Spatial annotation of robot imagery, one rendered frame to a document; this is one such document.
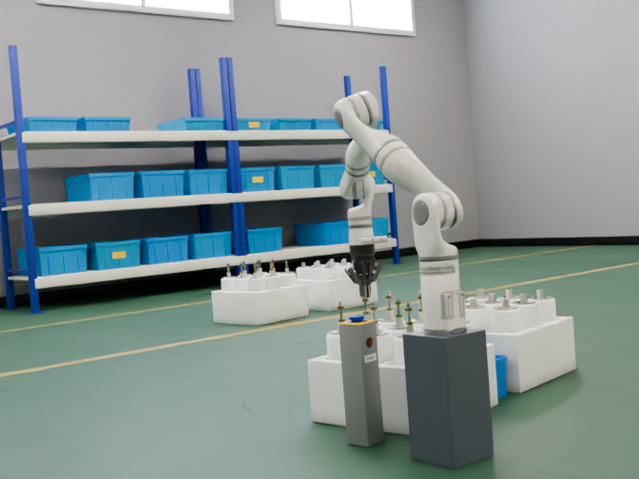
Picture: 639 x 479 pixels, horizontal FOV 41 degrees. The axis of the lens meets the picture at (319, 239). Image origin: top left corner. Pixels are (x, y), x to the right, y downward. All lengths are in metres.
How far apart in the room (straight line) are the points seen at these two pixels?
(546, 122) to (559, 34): 0.93
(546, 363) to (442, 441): 0.91
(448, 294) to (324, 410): 0.64
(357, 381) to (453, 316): 0.34
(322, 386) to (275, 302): 2.29
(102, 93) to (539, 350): 5.52
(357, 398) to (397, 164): 0.60
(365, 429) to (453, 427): 0.30
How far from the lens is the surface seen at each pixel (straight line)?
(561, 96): 9.59
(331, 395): 2.43
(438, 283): 1.98
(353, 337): 2.17
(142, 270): 6.85
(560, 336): 2.94
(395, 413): 2.31
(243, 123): 7.45
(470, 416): 2.03
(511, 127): 10.00
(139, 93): 7.80
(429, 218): 1.97
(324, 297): 5.02
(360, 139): 2.19
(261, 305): 4.64
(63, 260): 6.64
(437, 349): 1.97
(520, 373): 2.71
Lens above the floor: 0.62
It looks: 2 degrees down
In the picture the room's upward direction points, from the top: 4 degrees counter-clockwise
